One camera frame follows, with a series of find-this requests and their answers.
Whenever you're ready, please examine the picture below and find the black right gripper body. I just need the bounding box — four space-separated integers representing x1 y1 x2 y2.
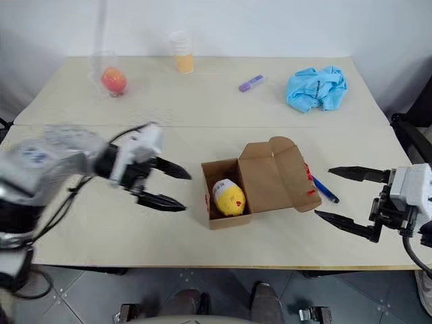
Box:
369 167 420 243

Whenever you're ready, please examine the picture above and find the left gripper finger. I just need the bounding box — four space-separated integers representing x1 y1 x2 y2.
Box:
135 192 188 213
155 156 194 181

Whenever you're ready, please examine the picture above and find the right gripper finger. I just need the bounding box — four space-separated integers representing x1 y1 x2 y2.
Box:
314 209 379 244
327 165 392 186

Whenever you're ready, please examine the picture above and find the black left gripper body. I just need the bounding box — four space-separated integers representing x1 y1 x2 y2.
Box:
120 156 160 204

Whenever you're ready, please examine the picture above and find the blue pen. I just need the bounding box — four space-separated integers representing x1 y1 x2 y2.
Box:
311 175 340 205

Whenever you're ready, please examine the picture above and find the brown cardboard box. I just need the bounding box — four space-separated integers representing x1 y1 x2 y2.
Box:
200 135 323 231

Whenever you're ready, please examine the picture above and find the yellow plush item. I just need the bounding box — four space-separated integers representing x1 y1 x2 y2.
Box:
212 179 246 217

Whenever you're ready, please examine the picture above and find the grey shoe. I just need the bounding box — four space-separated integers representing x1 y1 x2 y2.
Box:
414 269 432 311

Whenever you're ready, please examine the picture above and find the crumpled light blue cloth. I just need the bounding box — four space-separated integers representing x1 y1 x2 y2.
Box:
286 65 349 114

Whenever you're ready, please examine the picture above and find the red orange peach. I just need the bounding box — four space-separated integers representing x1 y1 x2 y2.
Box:
101 66 128 96

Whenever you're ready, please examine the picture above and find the clear plastic container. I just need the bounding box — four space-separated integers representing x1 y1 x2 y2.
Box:
88 50 131 100

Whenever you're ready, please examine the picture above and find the dark rounded shape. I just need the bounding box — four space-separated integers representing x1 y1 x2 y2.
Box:
250 281 284 323

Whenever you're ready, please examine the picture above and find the purple marker pen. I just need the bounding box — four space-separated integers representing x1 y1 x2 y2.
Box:
238 74 265 93

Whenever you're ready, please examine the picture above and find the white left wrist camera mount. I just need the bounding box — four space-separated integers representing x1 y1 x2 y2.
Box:
110 122 163 184

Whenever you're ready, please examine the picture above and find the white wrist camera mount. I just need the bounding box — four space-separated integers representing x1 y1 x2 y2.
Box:
389 163 432 234
110 122 163 184

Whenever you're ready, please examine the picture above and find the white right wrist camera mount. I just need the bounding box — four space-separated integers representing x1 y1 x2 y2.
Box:
389 163 432 234

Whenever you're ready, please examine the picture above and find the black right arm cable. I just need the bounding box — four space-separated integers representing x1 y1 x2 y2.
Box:
402 234 432 271

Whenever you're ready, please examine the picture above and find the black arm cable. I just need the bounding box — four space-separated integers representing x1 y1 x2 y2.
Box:
32 124 151 242
402 234 432 271

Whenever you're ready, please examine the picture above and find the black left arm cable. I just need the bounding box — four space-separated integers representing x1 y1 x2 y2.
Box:
32 124 151 242

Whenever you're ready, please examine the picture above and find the thick black looped hose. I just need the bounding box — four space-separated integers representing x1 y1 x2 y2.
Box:
12 267 54 300

